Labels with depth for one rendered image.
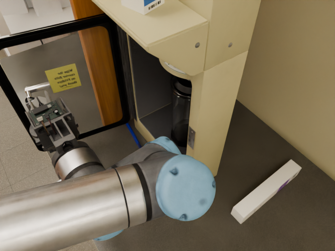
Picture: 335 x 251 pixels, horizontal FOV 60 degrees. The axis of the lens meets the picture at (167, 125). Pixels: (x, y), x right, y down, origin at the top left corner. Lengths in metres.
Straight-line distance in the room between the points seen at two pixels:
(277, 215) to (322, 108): 0.34
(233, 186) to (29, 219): 0.70
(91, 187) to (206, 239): 0.56
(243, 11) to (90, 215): 0.38
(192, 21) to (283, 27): 0.52
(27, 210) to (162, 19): 0.32
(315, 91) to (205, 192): 0.67
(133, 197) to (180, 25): 0.26
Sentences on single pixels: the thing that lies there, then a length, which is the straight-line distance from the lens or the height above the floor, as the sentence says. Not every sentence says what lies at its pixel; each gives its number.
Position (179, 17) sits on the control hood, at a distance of 0.48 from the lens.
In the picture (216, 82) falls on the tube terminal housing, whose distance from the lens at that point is 0.58.
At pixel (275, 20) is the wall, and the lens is 0.97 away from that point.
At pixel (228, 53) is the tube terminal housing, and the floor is 1.43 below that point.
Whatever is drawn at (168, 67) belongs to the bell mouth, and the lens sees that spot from 0.67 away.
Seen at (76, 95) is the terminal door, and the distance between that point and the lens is 0.86.
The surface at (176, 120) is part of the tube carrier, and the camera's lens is 0.83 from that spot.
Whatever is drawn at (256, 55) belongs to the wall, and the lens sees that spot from 1.06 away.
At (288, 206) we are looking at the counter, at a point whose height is 0.94.
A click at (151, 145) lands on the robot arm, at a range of 0.50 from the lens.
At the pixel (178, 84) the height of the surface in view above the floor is 1.25.
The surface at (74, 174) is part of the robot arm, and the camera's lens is 0.50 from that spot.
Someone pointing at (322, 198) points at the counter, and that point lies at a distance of 1.01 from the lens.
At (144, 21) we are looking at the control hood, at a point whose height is 1.51.
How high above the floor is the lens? 1.75
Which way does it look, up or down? 50 degrees down
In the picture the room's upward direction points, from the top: straight up
